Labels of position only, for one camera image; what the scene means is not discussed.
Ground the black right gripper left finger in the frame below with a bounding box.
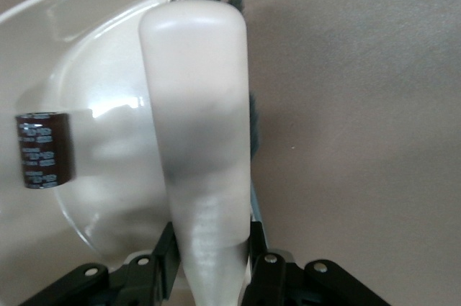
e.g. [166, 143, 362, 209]
[21, 220, 181, 306]

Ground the brown cylindrical capacitor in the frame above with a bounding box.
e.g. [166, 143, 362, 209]
[14, 111, 76, 189]

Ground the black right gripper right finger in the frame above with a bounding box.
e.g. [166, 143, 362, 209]
[241, 219, 392, 306]

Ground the beige brush with black bristles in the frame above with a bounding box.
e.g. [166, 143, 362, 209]
[138, 0, 264, 306]

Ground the beige plastic dustpan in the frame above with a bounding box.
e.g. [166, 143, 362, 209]
[0, 0, 195, 278]

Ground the brown table cloth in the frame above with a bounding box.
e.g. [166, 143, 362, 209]
[0, 0, 461, 306]

